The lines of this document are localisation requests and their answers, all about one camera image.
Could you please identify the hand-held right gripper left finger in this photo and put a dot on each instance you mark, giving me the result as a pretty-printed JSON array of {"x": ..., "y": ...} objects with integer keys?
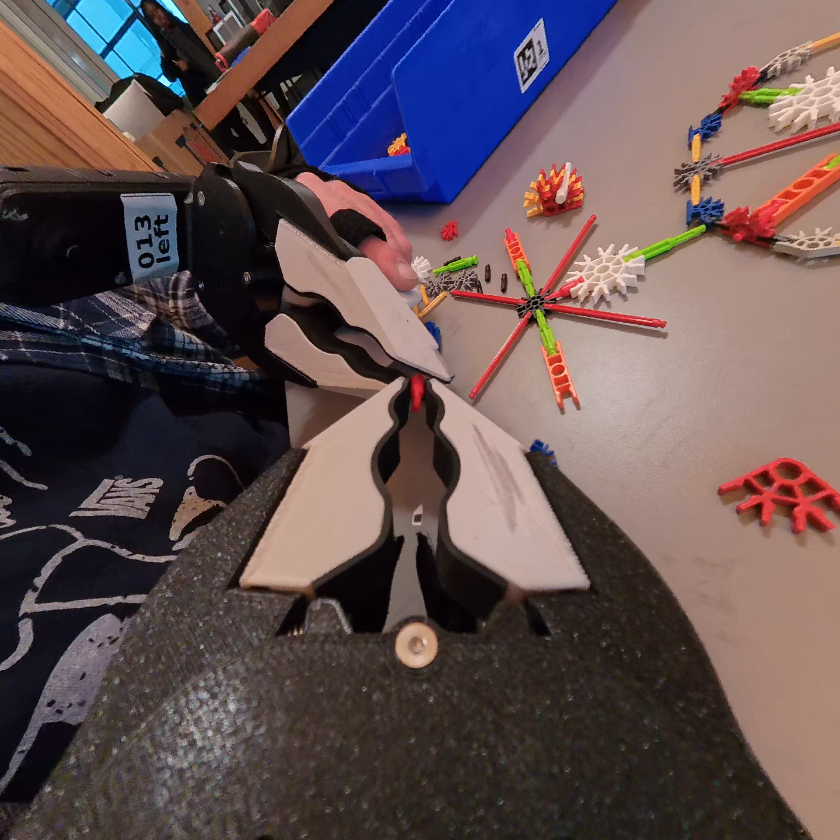
[{"x": 315, "y": 518}]

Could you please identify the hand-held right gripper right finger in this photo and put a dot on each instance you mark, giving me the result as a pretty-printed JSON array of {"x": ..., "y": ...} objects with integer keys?
[{"x": 518, "y": 525}]

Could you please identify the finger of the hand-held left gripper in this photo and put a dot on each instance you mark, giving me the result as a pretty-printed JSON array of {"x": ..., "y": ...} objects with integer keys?
[
  {"x": 387, "y": 308},
  {"x": 308, "y": 354}
]

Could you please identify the blue snowflake connector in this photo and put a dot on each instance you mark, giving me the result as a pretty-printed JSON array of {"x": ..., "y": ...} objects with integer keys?
[
  {"x": 543, "y": 451},
  {"x": 432, "y": 333}
]

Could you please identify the green toy rod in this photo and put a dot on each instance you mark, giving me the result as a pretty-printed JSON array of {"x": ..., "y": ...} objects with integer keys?
[
  {"x": 546, "y": 331},
  {"x": 456, "y": 264}
]

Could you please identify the dark grey snowflake connector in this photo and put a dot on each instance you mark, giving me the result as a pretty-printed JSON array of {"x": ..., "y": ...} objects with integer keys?
[
  {"x": 467, "y": 282},
  {"x": 439, "y": 285}
]

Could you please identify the red short toy rod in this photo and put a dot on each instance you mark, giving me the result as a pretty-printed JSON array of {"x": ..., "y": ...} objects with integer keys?
[{"x": 416, "y": 390}]

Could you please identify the half-built spoke toy model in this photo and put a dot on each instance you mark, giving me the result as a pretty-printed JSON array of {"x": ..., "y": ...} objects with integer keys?
[{"x": 535, "y": 305}]

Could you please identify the orange ladder connector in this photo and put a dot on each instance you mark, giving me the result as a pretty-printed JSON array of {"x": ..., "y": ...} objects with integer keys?
[{"x": 560, "y": 374}]

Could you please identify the heap of mixed toy pieces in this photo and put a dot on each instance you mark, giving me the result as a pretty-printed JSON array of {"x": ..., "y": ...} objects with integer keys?
[{"x": 398, "y": 145}]

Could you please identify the blue plastic bin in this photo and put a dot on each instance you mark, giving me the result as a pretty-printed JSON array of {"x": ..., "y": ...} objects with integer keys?
[{"x": 459, "y": 98}]

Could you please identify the person's left hand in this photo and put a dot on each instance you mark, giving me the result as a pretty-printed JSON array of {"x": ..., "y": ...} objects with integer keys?
[{"x": 394, "y": 249}]

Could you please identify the yellow toy rod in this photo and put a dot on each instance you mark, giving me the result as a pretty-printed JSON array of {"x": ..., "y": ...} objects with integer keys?
[{"x": 432, "y": 305}]

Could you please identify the large white snowflake connector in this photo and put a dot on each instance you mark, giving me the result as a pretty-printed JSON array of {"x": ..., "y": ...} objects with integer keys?
[{"x": 421, "y": 269}]

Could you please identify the small red fan connector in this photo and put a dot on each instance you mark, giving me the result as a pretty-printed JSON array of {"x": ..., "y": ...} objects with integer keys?
[{"x": 449, "y": 230}]

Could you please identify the white round bin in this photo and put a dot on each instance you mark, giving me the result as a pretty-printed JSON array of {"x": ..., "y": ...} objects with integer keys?
[{"x": 134, "y": 108}]

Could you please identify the red yellow connector cluster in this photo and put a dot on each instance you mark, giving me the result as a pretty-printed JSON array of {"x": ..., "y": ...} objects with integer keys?
[{"x": 554, "y": 190}]

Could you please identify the dark printed t-shirt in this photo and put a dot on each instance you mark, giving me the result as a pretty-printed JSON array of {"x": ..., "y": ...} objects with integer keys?
[{"x": 98, "y": 492}]

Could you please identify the long wooden table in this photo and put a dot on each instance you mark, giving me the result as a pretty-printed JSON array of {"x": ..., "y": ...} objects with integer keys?
[{"x": 262, "y": 65}]

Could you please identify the small red toy piece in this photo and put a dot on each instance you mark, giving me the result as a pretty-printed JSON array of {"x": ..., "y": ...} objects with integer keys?
[{"x": 784, "y": 492}]

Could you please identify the white printed tag sticker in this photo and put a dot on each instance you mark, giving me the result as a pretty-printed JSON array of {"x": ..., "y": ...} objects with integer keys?
[{"x": 531, "y": 56}]

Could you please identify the colourful toy wheel model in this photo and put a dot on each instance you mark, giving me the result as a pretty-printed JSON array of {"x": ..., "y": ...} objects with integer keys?
[{"x": 754, "y": 164}]

